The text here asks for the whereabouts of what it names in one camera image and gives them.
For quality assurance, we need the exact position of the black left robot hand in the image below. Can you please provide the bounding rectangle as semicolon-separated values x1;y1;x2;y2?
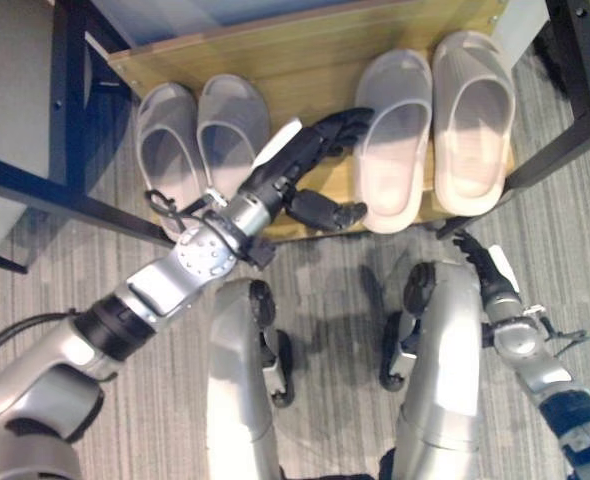
241;106;376;232

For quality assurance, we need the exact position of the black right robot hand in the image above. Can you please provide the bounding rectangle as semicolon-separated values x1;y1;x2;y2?
451;229;522;303

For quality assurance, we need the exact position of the large beige slipper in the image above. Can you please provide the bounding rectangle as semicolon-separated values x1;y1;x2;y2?
350;47;434;234
431;29;517;217

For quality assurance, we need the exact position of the wooden shoe rack shelf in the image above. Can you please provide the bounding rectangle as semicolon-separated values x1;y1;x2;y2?
106;0;517;244

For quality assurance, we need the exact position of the small grey slipper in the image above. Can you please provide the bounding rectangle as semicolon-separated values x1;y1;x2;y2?
195;73;271;198
133;82;207;240

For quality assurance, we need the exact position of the silver right robot leg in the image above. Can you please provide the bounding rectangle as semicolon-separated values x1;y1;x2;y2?
378;257;486;480

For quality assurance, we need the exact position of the silver robot leg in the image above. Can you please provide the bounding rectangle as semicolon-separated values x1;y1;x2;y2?
205;277;296;480
378;257;486;480

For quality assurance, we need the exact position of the silver left robot leg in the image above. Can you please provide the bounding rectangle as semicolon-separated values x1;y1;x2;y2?
205;277;296;480

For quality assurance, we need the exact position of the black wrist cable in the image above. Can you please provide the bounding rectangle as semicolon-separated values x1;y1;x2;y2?
538;315;590;359
143;188;211;234

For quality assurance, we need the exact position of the black metal rack frame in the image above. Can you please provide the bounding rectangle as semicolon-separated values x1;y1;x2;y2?
434;0;590;240

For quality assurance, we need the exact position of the black metal table frame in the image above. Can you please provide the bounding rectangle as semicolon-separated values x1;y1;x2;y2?
0;0;176;275

